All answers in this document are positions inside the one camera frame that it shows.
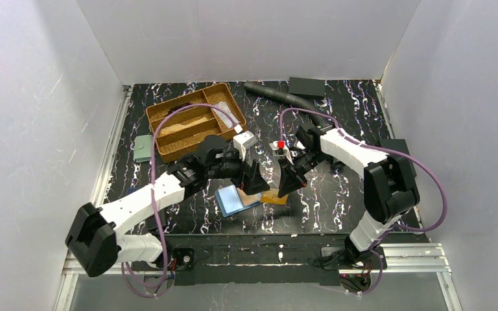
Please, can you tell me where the gold VIP credit card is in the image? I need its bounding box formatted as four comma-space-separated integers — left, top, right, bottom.
260, 189, 288, 205

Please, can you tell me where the light blue card holder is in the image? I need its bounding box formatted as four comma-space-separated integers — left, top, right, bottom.
215, 185, 249, 217

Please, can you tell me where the silver VIP credit card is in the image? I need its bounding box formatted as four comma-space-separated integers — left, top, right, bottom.
217, 108, 239, 128

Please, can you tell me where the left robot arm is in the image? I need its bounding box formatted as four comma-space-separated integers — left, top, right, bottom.
65, 131, 270, 277

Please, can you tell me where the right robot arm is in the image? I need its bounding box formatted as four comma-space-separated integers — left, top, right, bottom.
278, 126, 420, 257

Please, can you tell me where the orange VIP credit card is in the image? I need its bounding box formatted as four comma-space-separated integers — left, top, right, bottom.
237, 189, 261, 208

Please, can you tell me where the white card in tray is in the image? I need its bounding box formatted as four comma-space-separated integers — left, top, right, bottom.
215, 101, 231, 113

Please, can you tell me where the woven wicker organizer tray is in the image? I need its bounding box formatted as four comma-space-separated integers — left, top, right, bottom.
145, 83, 247, 163

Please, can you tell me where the wooden utensil in tray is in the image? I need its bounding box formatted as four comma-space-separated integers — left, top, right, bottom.
160, 117, 208, 135

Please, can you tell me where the black item in tray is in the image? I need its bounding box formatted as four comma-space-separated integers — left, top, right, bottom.
166, 102, 193, 116

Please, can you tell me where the black flat box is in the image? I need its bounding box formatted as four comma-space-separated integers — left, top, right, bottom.
289, 77, 326, 99

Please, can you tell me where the green small wallet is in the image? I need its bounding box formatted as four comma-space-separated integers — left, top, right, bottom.
133, 135, 155, 163

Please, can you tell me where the black box right side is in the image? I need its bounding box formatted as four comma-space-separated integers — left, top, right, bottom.
374, 139, 417, 179

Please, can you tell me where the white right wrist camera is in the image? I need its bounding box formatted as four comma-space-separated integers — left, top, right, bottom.
269, 141, 293, 164

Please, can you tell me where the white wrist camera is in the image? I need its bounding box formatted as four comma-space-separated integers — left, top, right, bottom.
269, 141, 293, 164
233, 124, 257, 161

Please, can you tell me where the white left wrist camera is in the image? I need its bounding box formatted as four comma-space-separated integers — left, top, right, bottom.
233, 124, 257, 161

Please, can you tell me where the black corrugated hose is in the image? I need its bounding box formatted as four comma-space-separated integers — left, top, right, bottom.
244, 81, 333, 130

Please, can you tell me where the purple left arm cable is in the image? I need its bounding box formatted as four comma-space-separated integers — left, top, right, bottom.
120, 102, 243, 299

